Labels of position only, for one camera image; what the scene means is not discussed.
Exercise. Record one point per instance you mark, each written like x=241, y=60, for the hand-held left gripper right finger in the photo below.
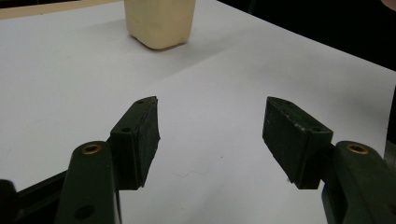
x=295, y=146

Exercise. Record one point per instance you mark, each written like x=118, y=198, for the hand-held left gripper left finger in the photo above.
x=134, y=146

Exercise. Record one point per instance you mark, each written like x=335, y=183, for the cream plastic container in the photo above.
x=160, y=21

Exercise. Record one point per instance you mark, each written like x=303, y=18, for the white table sheet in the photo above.
x=218, y=81

